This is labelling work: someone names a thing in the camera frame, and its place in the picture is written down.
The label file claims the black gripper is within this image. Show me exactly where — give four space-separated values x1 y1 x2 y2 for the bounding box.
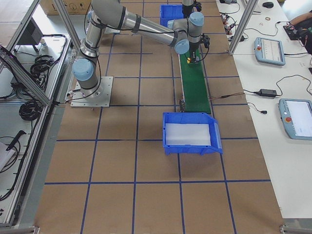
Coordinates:
189 43 199 63

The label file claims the blue bin left side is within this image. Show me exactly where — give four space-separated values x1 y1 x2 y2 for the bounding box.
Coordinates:
159 4 183 27

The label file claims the blue bin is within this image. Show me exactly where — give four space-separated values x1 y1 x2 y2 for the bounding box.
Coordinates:
162 112 223 155
159 4 183 27

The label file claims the green conveyor belt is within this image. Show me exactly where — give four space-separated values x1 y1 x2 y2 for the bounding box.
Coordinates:
179 53 211 114

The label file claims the teach pendant far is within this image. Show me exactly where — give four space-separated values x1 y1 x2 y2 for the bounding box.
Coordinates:
254 37 286 66

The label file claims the teach pendant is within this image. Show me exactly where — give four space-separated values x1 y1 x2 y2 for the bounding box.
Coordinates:
278 98 312 140
254 37 286 66

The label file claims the black power adapter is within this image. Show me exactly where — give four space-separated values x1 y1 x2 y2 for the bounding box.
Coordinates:
258 89 277 98

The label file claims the blue bin right side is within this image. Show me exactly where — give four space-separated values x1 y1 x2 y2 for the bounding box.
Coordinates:
162 112 223 155

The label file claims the black computer mouse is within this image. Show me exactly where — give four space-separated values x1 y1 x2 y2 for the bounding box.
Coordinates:
262 1 274 9

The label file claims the white foam liner right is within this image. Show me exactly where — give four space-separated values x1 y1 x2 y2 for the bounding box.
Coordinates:
165 123 211 146

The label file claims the teach pendant near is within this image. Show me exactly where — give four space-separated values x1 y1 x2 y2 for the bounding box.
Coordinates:
278 98 312 140

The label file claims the cardboard box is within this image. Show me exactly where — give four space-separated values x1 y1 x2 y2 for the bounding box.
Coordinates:
39 0 91 16

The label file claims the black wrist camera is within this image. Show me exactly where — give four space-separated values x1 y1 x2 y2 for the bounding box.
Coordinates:
202 35 210 49

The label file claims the aluminium frame post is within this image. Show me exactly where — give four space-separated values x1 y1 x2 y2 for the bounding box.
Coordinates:
228 0 258 55

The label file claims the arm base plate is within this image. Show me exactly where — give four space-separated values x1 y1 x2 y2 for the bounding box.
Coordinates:
70 76 114 108

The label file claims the black cable bundle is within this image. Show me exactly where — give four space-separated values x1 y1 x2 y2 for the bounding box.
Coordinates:
19 100 42 122

